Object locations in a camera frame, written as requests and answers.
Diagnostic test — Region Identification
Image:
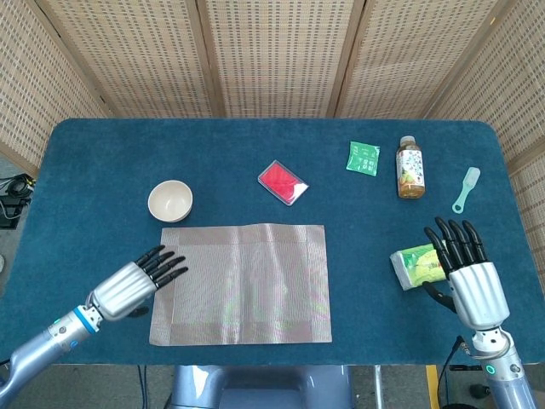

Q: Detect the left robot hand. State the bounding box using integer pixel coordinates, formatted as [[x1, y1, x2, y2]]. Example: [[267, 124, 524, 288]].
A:
[[87, 245, 190, 323]]

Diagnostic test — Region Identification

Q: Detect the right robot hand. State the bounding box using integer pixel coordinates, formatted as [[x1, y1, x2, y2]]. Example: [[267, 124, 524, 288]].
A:
[[422, 216, 511, 331]]

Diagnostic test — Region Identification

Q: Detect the cream round bowl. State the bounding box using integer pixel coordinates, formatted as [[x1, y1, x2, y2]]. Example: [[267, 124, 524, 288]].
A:
[[147, 179, 194, 224]]

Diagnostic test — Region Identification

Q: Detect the brown woven placemat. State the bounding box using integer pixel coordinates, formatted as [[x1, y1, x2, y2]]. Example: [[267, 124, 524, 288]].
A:
[[148, 222, 333, 347]]

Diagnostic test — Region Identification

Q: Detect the green white tissue pack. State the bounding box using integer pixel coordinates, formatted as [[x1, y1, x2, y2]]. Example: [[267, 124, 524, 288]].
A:
[[390, 242, 452, 292]]

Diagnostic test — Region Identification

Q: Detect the light green plastic brush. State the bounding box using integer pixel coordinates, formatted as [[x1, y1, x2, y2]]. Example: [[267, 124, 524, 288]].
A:
[[451, 166, 482, 214]]

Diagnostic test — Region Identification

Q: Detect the orange juice bottle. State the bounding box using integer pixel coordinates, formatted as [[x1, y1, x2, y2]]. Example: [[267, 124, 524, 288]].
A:
[[395, 135, 427, 199]]

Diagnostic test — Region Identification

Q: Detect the blue-grey robot torso base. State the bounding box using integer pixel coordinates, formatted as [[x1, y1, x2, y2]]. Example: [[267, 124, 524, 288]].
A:
[[169, 365, 354, 409]]

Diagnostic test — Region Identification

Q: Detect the green sachet packet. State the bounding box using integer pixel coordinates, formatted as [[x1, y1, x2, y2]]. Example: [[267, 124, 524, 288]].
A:
[[345, 141, 382, 176]]

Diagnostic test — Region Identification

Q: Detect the red ink pad clear case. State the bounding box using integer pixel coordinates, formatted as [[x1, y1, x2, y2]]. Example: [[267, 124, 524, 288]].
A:
[[257, 159, 309, 208]]

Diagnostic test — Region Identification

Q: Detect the woven bamboo folding screen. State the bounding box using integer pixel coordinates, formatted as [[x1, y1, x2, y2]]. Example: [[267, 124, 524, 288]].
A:
[[0, 0, 545, 268]]

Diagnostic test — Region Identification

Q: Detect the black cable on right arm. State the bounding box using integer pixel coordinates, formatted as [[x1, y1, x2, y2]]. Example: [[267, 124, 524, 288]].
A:
[[436, 335, 470, 409]]

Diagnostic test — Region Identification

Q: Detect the black power adapter with cables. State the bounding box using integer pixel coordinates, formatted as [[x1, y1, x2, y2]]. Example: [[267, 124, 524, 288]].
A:
[[0, 172, 37, 230]]

